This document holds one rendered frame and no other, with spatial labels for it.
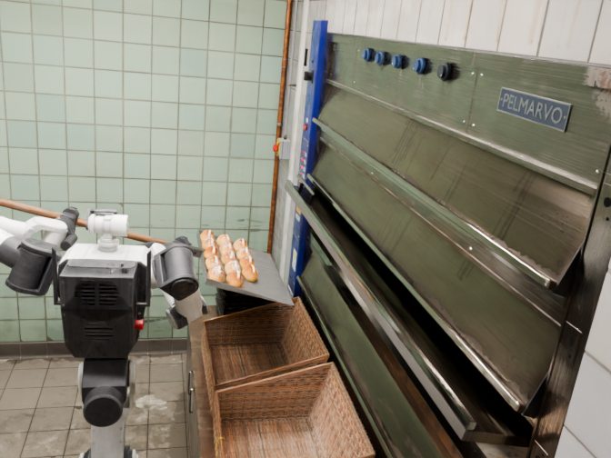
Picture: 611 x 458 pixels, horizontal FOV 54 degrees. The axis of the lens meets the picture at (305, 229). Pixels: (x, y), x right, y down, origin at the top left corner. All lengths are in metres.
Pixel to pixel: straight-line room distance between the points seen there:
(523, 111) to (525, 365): 0.52
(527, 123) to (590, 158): 0.21
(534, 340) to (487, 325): 0.15
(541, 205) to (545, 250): 0.10
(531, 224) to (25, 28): 2.92
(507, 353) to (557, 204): 0.33
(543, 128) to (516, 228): 0.21
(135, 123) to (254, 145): 0.70
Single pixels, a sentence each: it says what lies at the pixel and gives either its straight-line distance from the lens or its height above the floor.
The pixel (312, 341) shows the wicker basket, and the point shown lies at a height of 0.80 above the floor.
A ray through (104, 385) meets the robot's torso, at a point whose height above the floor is 1.03.
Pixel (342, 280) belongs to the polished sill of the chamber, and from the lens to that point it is 2.39.
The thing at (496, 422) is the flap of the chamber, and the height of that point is 1.40.
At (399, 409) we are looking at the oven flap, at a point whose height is 1.04.
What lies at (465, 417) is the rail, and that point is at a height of 1.44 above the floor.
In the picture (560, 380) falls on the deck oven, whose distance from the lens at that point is 1.22.
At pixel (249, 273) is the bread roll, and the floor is 1.17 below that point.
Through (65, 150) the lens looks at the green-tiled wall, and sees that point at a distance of 3.66.
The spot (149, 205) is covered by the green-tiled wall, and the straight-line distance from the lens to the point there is 3.71.
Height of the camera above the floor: 2.11
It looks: 19 degrees down
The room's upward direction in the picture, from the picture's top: 6 degrees clockwise
